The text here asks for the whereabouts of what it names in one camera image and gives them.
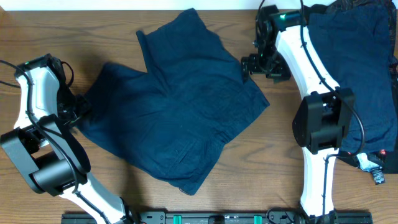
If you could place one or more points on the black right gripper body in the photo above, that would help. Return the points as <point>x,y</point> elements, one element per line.
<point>270,63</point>

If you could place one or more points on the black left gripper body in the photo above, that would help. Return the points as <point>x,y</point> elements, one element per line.
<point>72,108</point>

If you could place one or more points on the navy blue shorts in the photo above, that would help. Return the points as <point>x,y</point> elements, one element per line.
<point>173,120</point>

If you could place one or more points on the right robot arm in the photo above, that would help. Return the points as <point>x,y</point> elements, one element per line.
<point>322,121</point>

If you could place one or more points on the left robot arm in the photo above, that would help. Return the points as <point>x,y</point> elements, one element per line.
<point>45,152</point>

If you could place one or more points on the black garment with labels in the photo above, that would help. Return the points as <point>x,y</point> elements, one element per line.
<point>376,161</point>

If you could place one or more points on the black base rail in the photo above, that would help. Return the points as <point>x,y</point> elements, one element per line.
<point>277,216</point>

